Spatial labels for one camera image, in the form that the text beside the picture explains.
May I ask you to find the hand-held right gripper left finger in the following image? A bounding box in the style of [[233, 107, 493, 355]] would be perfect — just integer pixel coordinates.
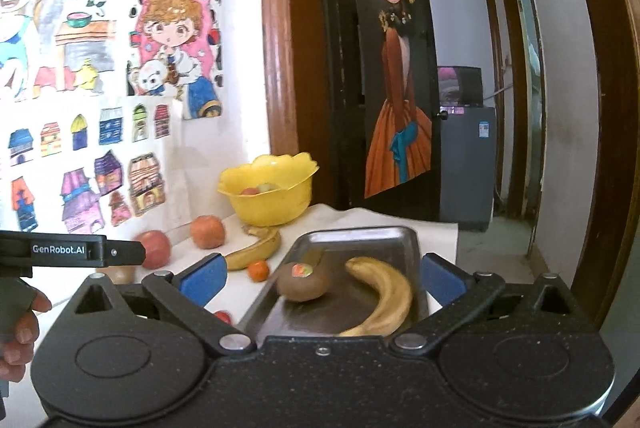
[[71, 253, 257, 356]]

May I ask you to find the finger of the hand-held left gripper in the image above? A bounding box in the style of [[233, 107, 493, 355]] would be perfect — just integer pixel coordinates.
[[106, 240, 147, 267]]

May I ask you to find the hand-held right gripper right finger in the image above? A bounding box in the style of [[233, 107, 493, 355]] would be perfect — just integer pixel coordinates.
[[390, 253, 581, 356]]

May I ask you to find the red apple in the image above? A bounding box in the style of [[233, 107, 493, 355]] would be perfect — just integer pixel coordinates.
[[190, 215, 226, 250], [137, 230, 173, 270]]

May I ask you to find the yellow banana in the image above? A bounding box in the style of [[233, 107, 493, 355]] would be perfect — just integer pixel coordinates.
[[224, 224, 282, 271], [338, 256, 414, 338]]

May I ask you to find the metal tray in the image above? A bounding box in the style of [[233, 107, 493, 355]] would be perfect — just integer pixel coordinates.
[[239, 226, 431, 343]]

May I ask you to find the person's left hand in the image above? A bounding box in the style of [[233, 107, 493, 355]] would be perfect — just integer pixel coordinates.
[[0, 282, 52, 384]]

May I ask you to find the brown round fruit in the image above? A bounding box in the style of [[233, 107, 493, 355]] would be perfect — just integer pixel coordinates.
[[102, 265, 137, 286]]

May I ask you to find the small orange tangerine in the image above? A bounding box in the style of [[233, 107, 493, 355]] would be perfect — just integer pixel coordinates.
[[247, 260, 271, 283]]

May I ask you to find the brown kiwi with sticker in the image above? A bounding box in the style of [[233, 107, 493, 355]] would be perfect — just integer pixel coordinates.
[[276, 262, 329, 303]]

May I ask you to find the yellow plastic bowl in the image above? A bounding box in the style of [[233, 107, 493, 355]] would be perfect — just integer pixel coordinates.
[[217, 152, 320, 227]]

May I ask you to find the grey washing machine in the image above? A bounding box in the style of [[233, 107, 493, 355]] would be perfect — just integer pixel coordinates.
[[436, 64, 499, 231]]

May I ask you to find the pink cartoon girl drawing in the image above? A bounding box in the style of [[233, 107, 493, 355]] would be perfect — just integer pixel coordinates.
[[126, 0, 226, 121]]

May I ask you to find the cartoon boy drawing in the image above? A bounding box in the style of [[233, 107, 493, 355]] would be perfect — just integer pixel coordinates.
[[0, 0, 137, 101]]

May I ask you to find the brown wooden door frame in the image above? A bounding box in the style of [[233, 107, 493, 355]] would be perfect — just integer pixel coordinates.
[[260, 0, 341, 209]]

